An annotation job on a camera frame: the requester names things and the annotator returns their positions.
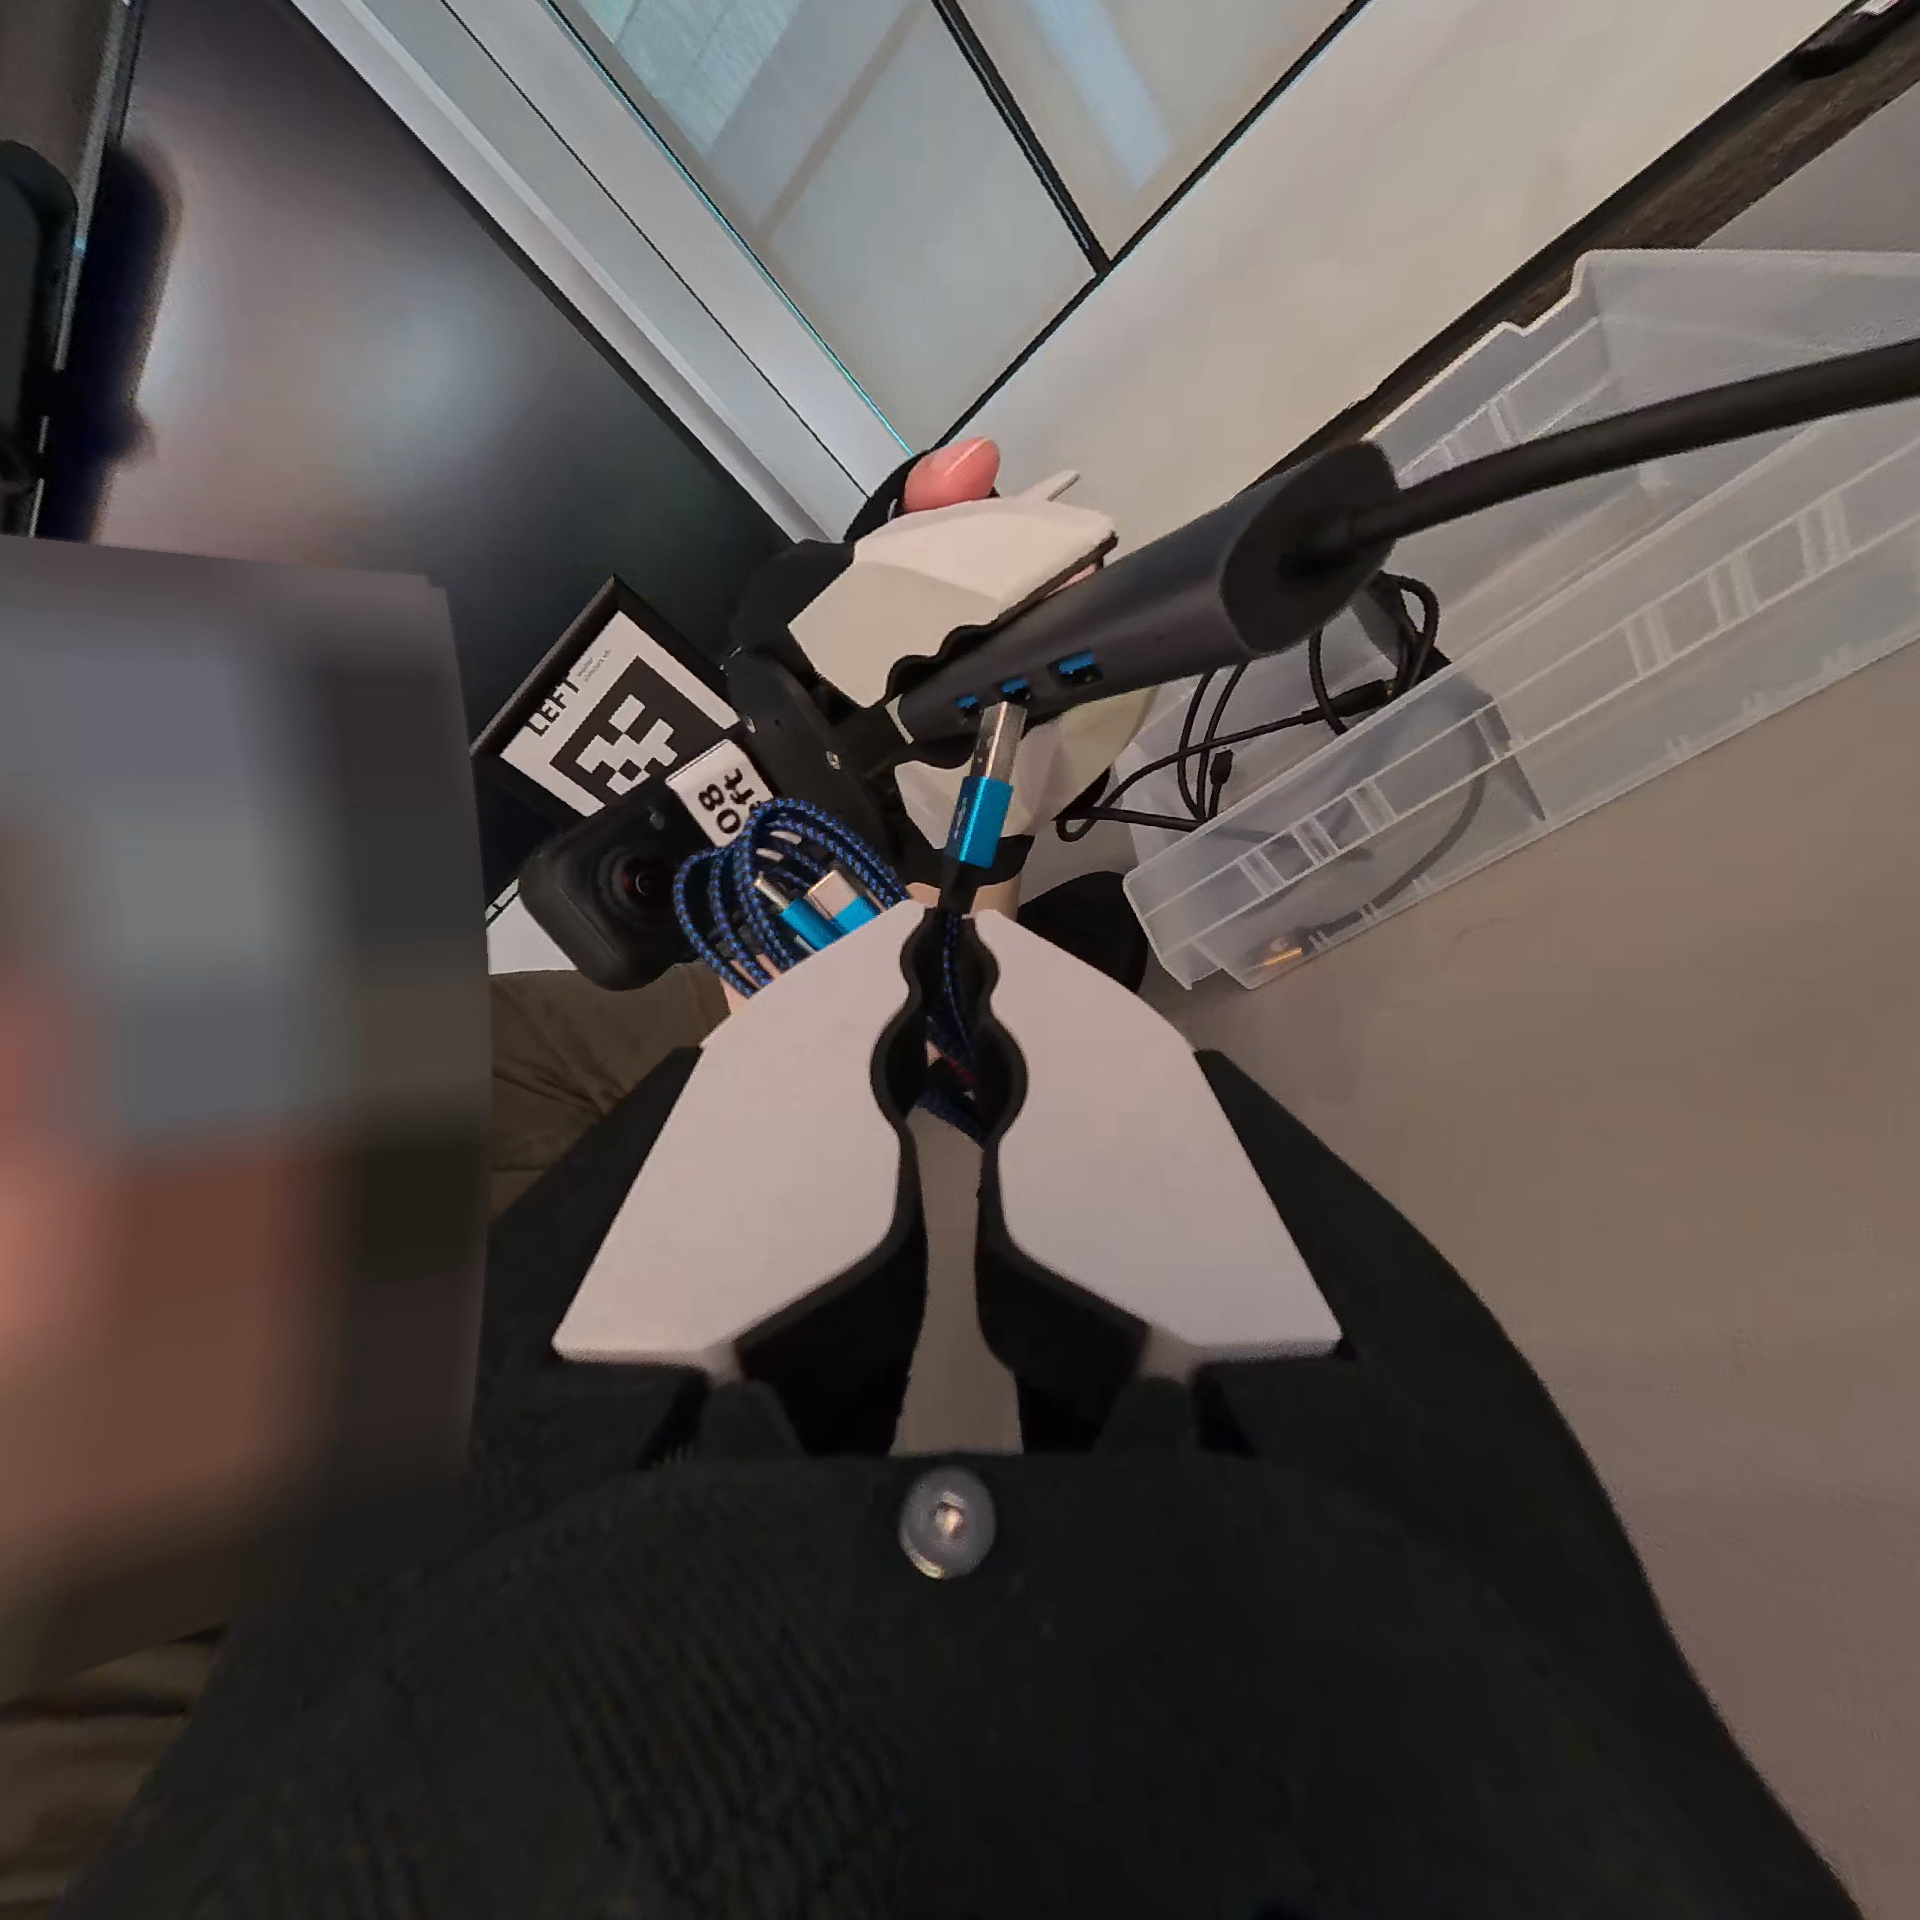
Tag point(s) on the grey metal USB hub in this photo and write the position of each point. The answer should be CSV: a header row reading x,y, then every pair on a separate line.
x,y
1163,619

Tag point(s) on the clear plastic bin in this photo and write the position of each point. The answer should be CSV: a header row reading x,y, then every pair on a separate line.
x,y
1621,596

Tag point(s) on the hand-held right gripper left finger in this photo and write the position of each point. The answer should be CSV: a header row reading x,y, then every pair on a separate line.
x,y
750,1185

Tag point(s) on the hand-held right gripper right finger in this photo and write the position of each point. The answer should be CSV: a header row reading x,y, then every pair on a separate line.
x,y
1155,1185

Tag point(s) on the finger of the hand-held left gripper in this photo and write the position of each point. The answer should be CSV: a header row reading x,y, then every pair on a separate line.
x,y
949,570

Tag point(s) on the black monitor screen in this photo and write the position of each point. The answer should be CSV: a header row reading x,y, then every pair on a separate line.
x,y
391,297

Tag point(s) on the person's left hand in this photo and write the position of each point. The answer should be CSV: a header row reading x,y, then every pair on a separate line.
x,y
955,471

